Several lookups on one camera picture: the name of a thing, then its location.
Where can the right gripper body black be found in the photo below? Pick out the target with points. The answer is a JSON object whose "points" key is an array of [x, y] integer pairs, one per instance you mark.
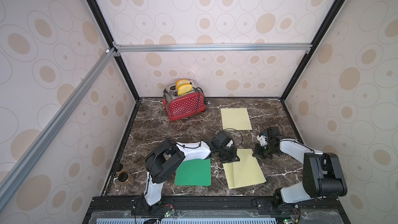
{"points": [[264, 152]]}

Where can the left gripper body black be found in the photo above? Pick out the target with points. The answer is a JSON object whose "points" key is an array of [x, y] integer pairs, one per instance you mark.
{"points": [[226, 154]]}

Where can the yellow paper sheet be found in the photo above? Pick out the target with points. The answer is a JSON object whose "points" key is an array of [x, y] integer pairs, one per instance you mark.
{"points": [[235, 118], [229, 172], [247, 171]]}

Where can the yellow paper sheet front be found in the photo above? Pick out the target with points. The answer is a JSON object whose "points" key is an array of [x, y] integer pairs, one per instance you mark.
{"points": [[229, 172]]}

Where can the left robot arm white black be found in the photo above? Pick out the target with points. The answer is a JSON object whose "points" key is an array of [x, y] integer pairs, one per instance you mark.
{"points": [[164, 160]]}

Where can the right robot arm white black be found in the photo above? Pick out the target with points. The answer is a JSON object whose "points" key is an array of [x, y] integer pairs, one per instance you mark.
{"points": [[322, 177]]}

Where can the red polka dot toaster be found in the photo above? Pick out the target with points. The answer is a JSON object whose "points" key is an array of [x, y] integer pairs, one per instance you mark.
{"points": [[178, 107]]}

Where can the yellow toast slice front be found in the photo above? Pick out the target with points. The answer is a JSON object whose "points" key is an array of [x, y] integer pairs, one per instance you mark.
{"points": [[183, 89]]}

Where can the yellow toast slice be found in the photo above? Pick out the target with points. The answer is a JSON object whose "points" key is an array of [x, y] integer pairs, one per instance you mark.
{"points": [[183, 89], [182, 82]]}

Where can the yellow toast slice rear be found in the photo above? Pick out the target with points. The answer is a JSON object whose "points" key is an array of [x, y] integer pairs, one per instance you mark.
{"points": [[182, 82]]}

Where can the brown spice jar front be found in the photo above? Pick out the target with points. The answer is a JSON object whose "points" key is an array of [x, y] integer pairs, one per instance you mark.
{"points": [[125, 179]]}

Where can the brown spice jar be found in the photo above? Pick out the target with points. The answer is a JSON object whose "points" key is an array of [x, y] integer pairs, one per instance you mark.
{"points": [[118, 168], [125, 179]]}

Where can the brown spice jar rear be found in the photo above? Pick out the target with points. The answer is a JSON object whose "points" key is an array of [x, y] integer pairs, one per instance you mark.
{"points": [[118, 168]]}

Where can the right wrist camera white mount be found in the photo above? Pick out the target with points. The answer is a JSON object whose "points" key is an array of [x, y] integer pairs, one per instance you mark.
{"points": [[262, 140]]}

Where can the horizontal aluminium frame bar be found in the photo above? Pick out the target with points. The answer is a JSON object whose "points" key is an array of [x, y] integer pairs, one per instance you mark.
{"points": [[214, 47]]}

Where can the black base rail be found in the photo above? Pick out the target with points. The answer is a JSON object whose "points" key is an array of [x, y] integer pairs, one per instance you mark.
{"points": [[212, 210]]}

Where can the left diagonal aluminium frame bar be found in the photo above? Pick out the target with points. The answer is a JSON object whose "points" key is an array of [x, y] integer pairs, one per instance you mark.
{"points": [[31, 157]]}

